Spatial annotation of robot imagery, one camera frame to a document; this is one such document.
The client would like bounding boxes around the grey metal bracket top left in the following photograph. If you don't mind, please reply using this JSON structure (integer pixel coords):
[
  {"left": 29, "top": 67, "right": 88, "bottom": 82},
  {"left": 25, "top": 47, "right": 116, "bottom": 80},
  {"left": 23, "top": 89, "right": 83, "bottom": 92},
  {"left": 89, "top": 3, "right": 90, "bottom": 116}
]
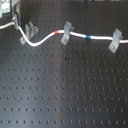
[{"left": 12, "top": 0, "right": 21, "bottom": 29}]

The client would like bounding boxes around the white object top left corner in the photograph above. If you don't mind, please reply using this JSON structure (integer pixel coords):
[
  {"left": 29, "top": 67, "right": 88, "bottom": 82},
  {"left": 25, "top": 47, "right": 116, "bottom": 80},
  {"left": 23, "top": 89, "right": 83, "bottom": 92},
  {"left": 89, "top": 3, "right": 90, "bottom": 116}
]
[{"left": 0, "top": 0, "right": 12, "bottom": 18}]

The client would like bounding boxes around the right grey cable clip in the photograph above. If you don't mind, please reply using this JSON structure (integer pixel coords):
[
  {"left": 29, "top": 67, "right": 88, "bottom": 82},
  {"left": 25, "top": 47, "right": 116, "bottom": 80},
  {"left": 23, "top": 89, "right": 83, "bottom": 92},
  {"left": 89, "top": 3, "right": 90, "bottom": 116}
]
[{"left": 109, "top": 29, "right": 123, "bottom": 53}]

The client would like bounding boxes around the middle grey cable clip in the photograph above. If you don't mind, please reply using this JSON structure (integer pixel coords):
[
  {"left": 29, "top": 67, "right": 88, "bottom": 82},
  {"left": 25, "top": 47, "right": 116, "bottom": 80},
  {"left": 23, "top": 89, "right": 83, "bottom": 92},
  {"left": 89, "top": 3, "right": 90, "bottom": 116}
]
[{"left": 61, "top": 21, "right": 74, "bottom": 45}]

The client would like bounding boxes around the grey cable clip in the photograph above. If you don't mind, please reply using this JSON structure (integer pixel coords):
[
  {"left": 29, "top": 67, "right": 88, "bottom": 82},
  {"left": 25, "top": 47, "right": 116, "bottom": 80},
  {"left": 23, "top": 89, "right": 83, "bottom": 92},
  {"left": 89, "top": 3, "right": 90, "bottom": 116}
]
[
  {"left": 25, "top": 22, "right": 39, "bottom": 39},
  {"left": 109, "top": 29, "right": 123, "bottom": 53},
  {"left": 61, "top": 21, "right": 74, "bottom": 45}
]

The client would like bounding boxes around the left grey cable clip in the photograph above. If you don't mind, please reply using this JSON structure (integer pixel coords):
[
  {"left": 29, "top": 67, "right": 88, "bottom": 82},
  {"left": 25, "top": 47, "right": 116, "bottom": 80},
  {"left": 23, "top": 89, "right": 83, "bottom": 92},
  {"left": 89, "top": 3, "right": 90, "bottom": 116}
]
[{"left": 25, "top": 22, "right": 39, "bottom": 39}]

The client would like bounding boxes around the white cable with coloured marks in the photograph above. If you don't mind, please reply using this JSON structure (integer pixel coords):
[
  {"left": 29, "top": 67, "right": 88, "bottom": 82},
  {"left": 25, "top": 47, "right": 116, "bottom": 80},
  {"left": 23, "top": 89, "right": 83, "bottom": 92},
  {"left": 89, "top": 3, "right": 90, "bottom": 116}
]
[{"left": 0, "top": 22, "right": 128, "bottom": 47}]

